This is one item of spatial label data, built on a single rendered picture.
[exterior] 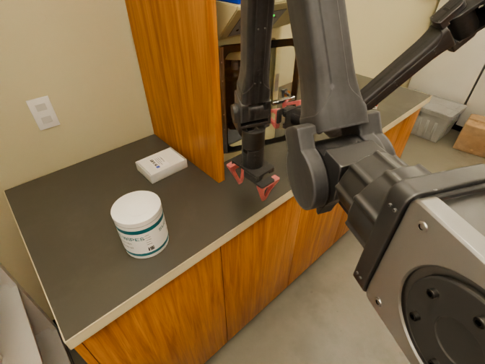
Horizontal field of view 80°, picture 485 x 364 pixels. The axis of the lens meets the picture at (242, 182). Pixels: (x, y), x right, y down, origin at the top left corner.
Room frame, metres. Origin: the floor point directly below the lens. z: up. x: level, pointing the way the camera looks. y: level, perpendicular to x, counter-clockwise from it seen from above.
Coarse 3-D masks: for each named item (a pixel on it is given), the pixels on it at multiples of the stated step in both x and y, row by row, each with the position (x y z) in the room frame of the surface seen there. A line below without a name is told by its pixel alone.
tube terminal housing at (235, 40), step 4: (272, 28) 1.13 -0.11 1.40; (276, 28) 1.15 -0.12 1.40; (280, 28) 1.16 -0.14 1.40; (272, 32) 1.14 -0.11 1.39; (276, 32) 1.15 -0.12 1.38; (280, 32) 1.16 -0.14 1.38; (236, 36) 1.02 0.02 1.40; (272, 36) 1.14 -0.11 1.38; (276, 36) 1.15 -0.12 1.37; (280, 36) 1.16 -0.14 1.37; (220, 40) 0.98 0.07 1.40; (224, 40) 0.99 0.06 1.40; (228, 40) 1.00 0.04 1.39; (232, 40) 1.01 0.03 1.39; (236, 40) 1.02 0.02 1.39; (220, 44) 0.98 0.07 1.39; (224, 44) 0.99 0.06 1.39; (228, 44) 1.00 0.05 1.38; (232, 152) 1.00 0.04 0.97; (236, 152) 1.02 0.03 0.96; (240, 152) 1.03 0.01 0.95; (224, 156) 0.97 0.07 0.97; (228, 156) 0.99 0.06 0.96; (232, 156) 1.00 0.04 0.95; (224, 160) 0.97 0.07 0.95
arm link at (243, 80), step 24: (240, 0) 0.57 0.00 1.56; (264, 0) 0.53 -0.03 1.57; (240, 24) 0.58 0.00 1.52; (264, 24) 0.54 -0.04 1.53; (240, 48) 0.59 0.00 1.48; (264, 48) 0.55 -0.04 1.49; (240, 72) 0.60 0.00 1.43; (264, 72) 0.57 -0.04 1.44; (240, 96) 0.59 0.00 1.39; (264, 96) 0.58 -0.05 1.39; (240, 120) 0.59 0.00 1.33
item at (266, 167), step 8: (248, 152) 0.59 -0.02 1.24; (256, 152) 0.59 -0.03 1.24; (232, 160) 0.63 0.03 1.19; (240, 160) 0.63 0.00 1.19; (248, 160) 0.59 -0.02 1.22; (256, 160) 0.59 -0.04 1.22; (264, 160) 0.63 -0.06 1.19; (248, 168) 0.59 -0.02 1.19; (256, 168) 0.59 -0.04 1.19; (264, 168) 0.59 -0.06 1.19; (272, 168) 0.60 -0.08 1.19; (256, 176) 0.56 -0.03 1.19
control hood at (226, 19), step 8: (216, 0) 0.96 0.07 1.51; (280, 0) 0.98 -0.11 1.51; (224, 8) 0.91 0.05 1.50; (232, 8) 0.89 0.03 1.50; (280, 8) 1.01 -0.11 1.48; (224, 16) 0.91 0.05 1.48; (232, 16) 0.89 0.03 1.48; (288, 16) 1.09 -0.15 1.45; (224, 24) 0.91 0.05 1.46; (232, 24) 0.92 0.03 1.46; (280, 24) 1.11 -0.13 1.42; (288, 24) 1.15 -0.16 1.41; (224, 32) 0.93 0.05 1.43
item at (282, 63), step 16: (224, 48) 0.96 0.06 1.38; (272, 48) 1.02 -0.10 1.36; (288, 48) 1.04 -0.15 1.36; (224, 64) 0.96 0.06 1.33; (272, 64) 1.02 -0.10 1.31; (288, 64) 1.05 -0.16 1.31; (224, 80) 0.96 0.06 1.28; (272, 80) 1.02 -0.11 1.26; (288, 80) 1.05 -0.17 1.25; (272, 96) 1.03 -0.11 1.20; (272, 128) 1.03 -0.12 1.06; (240, 144) 0.98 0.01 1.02
